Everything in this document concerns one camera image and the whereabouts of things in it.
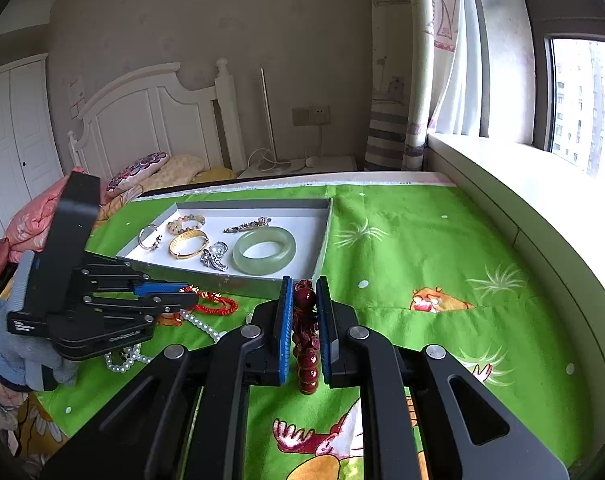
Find white charging cable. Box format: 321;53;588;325
246;123;324;172

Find gold mesh bangle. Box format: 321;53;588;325
169;229;210;259

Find yellow orange pillow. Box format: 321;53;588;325
97;154;205;224

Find white wooden headboard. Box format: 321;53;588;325
68;58;248;179

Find embroidered blue red pillow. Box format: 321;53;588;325
105;152;169;198

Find red braided cord bracelet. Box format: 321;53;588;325
178;284;241;318

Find gold hoop rings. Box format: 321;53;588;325
136;224;165;253

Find beige wall socket plate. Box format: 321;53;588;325
292;105;331;127

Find silver rhinestone pearl brooch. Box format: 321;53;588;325
200;242;229;272

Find pale green jade bangle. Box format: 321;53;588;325
232;226;297;276

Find white pearl necklace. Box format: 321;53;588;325
103;308;229;375

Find dark red bead bracelet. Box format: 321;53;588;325
290;278;321;396

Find striped printed curtain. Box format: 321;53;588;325
364;0;483;171

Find pink folded quilt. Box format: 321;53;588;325
0;167;112;291

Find grey gloved hand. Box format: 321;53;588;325
0;250;78;392

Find white floor lamp pole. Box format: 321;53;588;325
259;66;278;164

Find green patterned tablecloth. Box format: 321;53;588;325
34;181;596;480

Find white bedside table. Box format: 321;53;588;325
240;156;357;179

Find flower safety pin brooch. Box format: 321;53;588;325
223;217;272;234

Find white wardrobe door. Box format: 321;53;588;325
0;53;63;238

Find pastel multicolour bead bracelet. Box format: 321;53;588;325
166;212;208;236

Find grey shallow cardboard tray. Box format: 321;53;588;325
117;198;333;298

